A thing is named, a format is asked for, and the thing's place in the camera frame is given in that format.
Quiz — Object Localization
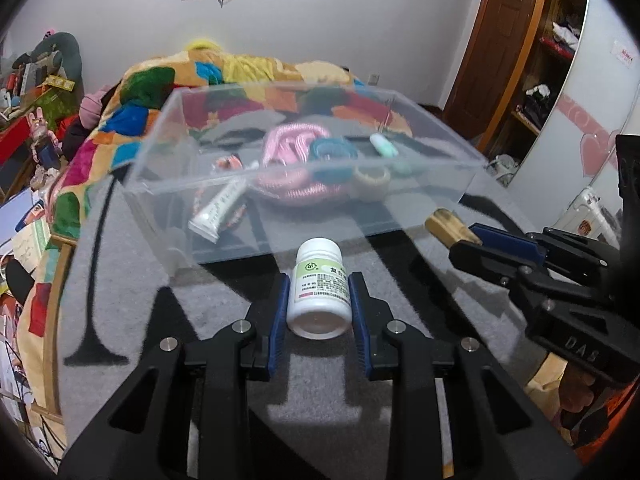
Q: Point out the beige tape roll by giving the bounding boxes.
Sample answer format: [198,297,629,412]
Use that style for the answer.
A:
[352,165,392,197]

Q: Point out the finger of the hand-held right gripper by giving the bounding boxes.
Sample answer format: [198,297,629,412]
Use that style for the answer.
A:
[448,241,556,321]
[470,224,621,273]

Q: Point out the grey black patterned cloth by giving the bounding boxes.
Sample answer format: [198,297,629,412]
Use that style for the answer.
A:
[59,110,556,480]

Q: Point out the mint green small case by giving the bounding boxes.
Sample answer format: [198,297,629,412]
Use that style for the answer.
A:
[369,132,399,157]

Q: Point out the blue ribbon roll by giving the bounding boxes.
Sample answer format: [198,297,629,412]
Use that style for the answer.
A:
[306,137,359,184]

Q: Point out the colourful patchwork blanket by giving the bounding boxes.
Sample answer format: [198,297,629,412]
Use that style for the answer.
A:
[20,39,418,356]

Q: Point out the wooden wardrobe shelves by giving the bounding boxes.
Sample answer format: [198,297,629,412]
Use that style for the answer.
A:
[487,0,592,163]

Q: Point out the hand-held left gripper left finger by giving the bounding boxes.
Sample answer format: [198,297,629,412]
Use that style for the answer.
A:
[57,274,292,480]

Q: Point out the white suitcase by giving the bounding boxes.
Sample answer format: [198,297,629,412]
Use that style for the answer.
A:
[551,186,622,247]

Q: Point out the pink knit hat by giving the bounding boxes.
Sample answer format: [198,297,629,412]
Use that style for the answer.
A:
[79,87,117,129]

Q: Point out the pink coiled cord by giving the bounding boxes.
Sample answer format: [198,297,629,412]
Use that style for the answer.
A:
[256,125,347,207]

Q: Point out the grey plush toy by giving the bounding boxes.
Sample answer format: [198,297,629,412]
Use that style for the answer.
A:
[14,30,84,93]

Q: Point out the white ointment tube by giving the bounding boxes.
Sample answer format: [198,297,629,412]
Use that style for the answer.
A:
[188,180,247,244]

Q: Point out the person's right hand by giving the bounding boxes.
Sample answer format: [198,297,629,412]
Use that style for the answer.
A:
[522,352,618,448]

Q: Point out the brown wooden door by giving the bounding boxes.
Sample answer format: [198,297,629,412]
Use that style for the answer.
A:
[442,0,552,146]

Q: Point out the red white braided cord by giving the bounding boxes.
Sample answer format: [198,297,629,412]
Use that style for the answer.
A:
[195,156,262,233]

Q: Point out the white wardrobe sliding door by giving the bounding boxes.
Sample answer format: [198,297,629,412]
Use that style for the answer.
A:
[509,0,640,241]

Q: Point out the small doll figure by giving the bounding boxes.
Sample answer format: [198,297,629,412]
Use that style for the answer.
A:
[27,110,63,171]

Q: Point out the clear plastic box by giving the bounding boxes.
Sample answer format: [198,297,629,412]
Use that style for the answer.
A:
[122,82,489,279]

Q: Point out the wooden block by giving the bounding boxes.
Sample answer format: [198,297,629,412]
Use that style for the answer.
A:
[425,208,484,249]

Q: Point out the white medicine bottle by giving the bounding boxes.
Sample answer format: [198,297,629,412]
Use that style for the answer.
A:
[286,239,353,338]

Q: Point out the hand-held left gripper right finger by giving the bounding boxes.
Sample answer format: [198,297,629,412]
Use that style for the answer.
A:
[348,272,583,480]

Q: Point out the pile of books and papers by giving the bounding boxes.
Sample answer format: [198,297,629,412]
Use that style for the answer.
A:
[0,187,68,466]

